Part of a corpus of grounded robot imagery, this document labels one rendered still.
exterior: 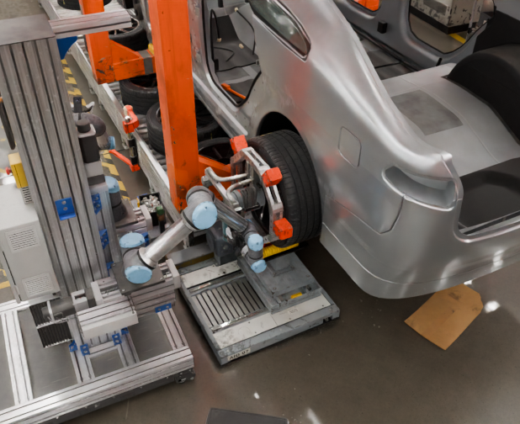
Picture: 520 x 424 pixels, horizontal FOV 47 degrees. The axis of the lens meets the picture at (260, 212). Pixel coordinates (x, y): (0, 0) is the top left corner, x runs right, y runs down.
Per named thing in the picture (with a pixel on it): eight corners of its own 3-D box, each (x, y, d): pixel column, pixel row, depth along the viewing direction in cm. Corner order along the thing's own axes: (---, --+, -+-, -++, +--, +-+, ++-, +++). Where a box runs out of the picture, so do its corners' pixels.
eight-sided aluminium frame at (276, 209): (281, 258, 343) (284, 182, 308) (271, 262, 340) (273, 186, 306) (241, 205, 380) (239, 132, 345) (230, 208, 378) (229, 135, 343)
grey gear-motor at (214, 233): (272, 257, 415) (273, 218, 393) (216, 276, 401) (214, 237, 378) (260, 241, 428) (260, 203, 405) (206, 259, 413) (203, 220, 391)
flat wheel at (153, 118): (132, 140, 493) (128, 115, 478) (188, 109, 532) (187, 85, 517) (188, 170, 461) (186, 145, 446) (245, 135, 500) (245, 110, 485)
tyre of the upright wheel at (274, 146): (332, 163, 309) (273, 109, 356) (293, 175, 301) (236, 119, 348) (325, 258, 350) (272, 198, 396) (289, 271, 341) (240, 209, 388)
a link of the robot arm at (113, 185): (121, 205, 325) (118, 186, 316) (96, 208, 323) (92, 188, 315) (121, 192, 334) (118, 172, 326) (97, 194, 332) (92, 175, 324)
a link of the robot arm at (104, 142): (103, 107, 293) (114, 134, 341) (80, 109, 292) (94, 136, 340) (105, 130, 292) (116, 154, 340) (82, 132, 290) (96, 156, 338)
